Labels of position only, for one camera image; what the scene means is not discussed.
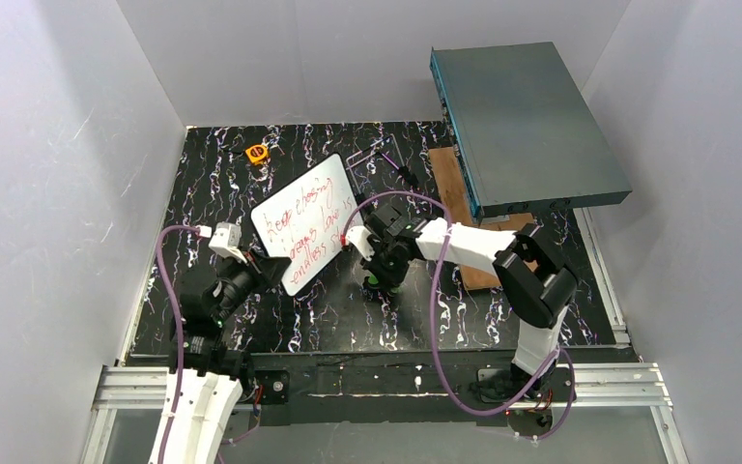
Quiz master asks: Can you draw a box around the small white whiteboard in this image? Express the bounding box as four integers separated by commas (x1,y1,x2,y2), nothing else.
249,154,361,296

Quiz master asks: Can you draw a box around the green bone-shaped eraser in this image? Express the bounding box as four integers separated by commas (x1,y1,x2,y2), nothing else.
363,274,404,295

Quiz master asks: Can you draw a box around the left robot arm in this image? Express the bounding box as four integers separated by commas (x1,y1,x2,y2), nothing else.
149,249,292,463

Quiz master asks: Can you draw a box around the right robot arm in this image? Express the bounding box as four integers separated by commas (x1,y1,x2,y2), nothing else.
344,205,579,401

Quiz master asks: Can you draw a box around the brown wooden board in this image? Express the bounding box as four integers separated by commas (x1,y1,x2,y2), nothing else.
428,147,542,292

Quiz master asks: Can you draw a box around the orange tape measure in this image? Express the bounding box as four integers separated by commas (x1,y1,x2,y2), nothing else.
244,144,270,165

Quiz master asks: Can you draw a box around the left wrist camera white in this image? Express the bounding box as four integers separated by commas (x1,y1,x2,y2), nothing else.
197,222,247,264

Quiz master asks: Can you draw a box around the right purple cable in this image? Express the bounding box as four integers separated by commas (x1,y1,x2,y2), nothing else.
342,189,579,443

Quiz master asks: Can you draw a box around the purple cable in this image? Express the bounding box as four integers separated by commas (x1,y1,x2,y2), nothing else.
342,189,579,443
155,224,214,464

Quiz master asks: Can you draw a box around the metal wire whiteboard stand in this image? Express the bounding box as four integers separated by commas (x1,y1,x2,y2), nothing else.
345,135,421,190

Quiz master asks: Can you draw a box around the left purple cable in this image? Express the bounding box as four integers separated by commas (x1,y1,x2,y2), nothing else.
155,224,214,464

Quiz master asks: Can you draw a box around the grey metal network switch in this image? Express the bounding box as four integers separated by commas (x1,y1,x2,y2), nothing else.
430,42,632,224

